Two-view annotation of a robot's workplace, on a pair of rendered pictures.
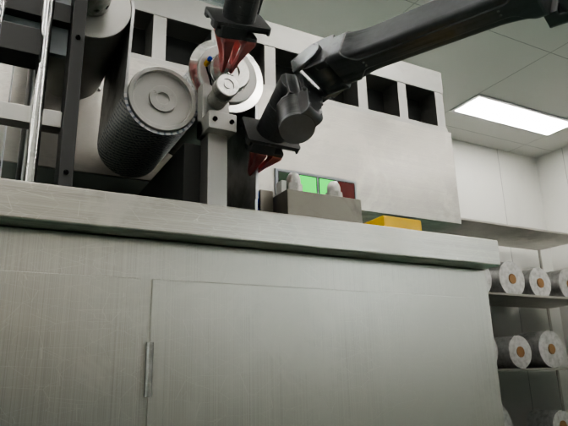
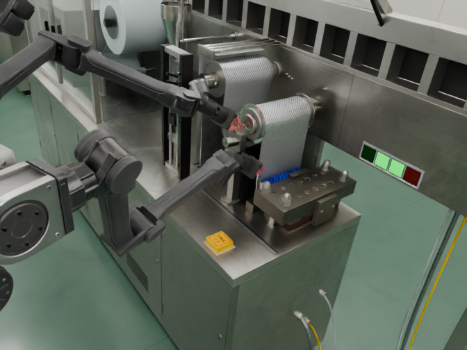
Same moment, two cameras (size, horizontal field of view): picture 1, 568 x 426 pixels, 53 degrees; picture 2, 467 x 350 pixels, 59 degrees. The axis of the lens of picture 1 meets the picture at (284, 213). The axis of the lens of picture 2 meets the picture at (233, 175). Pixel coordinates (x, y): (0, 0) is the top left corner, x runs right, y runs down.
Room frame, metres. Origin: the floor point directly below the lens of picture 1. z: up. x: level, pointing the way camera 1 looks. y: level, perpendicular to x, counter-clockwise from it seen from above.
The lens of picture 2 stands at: (0.61, -1.25, 1.87)
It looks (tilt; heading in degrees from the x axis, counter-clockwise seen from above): 31 degrees down; 78
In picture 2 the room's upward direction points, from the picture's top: 5 degrees clockwise
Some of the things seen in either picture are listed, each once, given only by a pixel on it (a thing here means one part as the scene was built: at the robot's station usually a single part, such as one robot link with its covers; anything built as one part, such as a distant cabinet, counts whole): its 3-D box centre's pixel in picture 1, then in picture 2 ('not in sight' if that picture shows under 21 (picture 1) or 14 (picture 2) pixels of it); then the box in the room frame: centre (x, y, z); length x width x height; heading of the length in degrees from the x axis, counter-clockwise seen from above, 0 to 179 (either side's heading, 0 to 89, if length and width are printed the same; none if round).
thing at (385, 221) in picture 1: (388, 231); (219, 242); (0.81, -0.15, 0.91); 0.07 x 0.07 x 0.02; 28
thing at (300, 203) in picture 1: (275, 234); (306, 192); (1.17, 0.02, 1.00); 0.40 x 0.16 x 0.06; 28
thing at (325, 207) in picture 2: not in sight; (324, 210); (1.22, -0.06, 0.96); 0.10 x 0.03 x 0.11; 28
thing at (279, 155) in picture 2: (232, 171); (281, 156); (1.07, 0.10, 1.11); 0.23 x 0.01 x 0.18; 28
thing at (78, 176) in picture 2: not in sight; (67, 188); (0.45, -0.61, 1.45); 0.09 x 0.08 x 0.12; 137
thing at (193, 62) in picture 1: (226, 75); (251, 123); (0.94, 0.10, 1.25); 0.15 x 0.01 x 0.15; 118
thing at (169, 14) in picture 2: not in sight; (176, 10); (0.69, 0.78, 1.50); 0.14 x 0.14 x 0.06
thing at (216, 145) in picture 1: (216, 165); (232, 169); (0.88, 0.11, 1.05); 0.06 x 0.05 x 0.31; 28
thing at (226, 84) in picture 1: (225, 87); (227, 142); (0.85, 0.09, 1.18); 0.04 x 0.02 x 0.04; 118
